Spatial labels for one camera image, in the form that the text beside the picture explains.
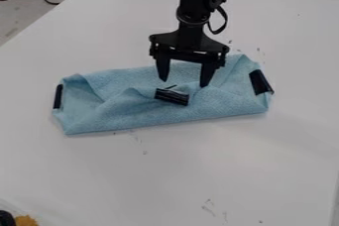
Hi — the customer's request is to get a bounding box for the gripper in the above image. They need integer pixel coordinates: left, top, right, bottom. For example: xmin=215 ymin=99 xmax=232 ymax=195
xmin=147 ymin=19 xmax=231 ymax=88

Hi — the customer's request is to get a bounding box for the light blue cloth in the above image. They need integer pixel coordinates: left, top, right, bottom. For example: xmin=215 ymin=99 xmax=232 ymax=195
xmin=50 ymin=53 xmax=276 ymax=136

